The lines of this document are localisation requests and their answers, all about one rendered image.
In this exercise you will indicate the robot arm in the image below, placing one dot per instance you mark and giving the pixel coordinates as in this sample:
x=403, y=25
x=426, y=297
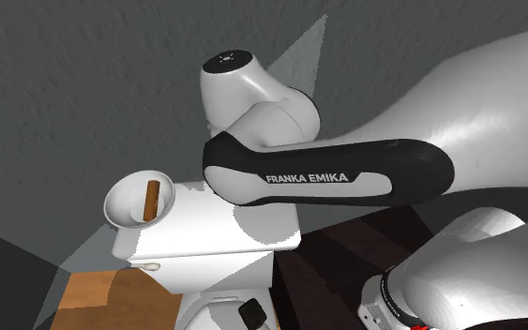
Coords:
x=483, y=114

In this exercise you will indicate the white toilet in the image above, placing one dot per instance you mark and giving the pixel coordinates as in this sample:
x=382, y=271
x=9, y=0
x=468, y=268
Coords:
x=199, y=228

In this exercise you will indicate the brown cylinder stick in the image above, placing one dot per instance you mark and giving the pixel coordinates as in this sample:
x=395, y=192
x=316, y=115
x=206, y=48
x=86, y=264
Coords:
x=151, y=201

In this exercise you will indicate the dark brown robot stand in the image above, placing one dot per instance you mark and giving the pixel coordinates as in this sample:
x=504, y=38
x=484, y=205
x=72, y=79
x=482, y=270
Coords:
x=332, y=269

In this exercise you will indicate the white bowl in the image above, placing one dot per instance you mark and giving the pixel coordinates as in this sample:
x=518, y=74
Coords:
x=124, y=205

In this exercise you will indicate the small black angular object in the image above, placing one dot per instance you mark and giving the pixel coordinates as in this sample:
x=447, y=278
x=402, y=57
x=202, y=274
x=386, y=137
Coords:
x=251, y=312

